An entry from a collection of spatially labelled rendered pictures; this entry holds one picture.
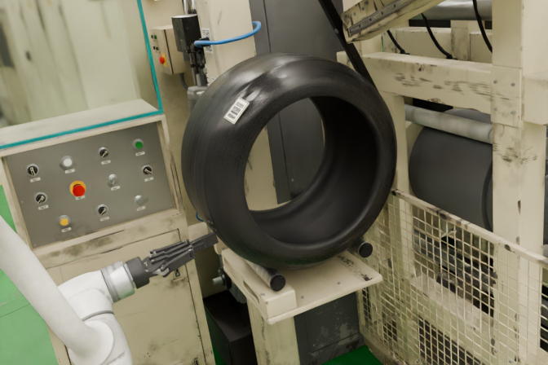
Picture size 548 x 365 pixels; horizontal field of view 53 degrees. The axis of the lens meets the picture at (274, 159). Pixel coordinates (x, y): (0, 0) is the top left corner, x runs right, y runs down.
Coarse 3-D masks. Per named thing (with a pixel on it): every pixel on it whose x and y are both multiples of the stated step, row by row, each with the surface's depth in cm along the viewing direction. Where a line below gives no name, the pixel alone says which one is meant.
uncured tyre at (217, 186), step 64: (256, 64) 139; (320, 64) 135; (192, 128) 141; (256, 128) 128; (384, 128) 145; (192, 192) 142; (320, 192) 174; (384, 192) 150; (256, 256) 139; (320, 256) 146
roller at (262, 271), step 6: (252, 264) 154; (258, 270) 151; (264, 270) 148; (270, 270) 147; (276, 270) 147; (264, 276) 147; (270, 276) 145; (276, 276) 144; (282, 276) 145; (270, 282) 144; (276, 282) 144; (282, 282) 145; (276, 288) 144
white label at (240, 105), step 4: (236, 100) 129; (240, 100) 128; (244, 100) 127; (236, 104) 128; (240, 104) 127; (244, 104) 127; (248, 104) 126; (232, 108) 128; (236, 108) 127; (240, 108) 127; (244, 108) 126; (228, 112) 128; (232, 112) 128; (236, 112) 127; (240, 112) 126; (224, 116) 128; (228, 116) 128; (232, 116) 127; (236, 116) 126; (228, 120) 127; (232, 120) 127; (236, 120) 126
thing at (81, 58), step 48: (0, 0) 161; (48, 0) 166; (96, 0) 172; (0, 48) 164; (48, 48) 170; (96, 48) 176; (144, 48) 182; (0, 96) 167; (48, 96) 173; (96, 96) 179; (144, 96) 186; (0, 144) 170
